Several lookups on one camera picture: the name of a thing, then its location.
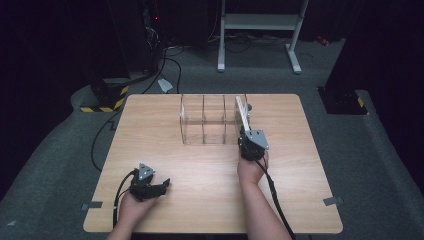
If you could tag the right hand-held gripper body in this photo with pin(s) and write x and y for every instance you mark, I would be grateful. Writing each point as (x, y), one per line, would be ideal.
(255, 145)

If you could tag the clear acrylic book rack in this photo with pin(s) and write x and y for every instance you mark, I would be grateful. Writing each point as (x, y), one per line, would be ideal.
(210, 121)

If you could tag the green leaf picture book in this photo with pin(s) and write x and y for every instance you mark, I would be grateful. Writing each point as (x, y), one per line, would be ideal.
(242, 113)

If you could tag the small round metal grommet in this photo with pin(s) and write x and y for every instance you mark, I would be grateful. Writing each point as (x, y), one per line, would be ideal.
(250, 107)

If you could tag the person's left hand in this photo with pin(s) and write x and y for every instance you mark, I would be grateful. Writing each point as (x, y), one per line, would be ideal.
(133, 210)

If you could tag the red object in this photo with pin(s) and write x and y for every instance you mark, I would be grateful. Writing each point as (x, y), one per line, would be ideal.
(322, 40)

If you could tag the dark equipment tower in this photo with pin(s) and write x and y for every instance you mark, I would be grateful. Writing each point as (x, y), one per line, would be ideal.
(140, 36)

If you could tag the black stand base yellow mark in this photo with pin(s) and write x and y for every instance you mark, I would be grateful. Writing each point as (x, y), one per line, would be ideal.
(343, 101)

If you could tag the white tape piece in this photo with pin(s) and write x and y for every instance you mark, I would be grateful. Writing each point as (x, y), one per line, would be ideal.
(165, 85)

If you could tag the person's right hand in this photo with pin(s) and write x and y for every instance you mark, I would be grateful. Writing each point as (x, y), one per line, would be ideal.
(251, 171)

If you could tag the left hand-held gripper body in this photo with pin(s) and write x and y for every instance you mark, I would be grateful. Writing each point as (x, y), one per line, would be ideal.
(143, 186)

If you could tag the grey tape strip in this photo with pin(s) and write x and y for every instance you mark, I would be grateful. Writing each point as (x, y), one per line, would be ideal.
(93, 205)
(332, 201)

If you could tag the black yellow striped stand base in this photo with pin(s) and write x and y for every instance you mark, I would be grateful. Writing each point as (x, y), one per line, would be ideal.
(106, 96)

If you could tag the white metal stand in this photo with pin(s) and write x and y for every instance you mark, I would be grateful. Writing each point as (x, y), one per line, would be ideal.
(260, 21)

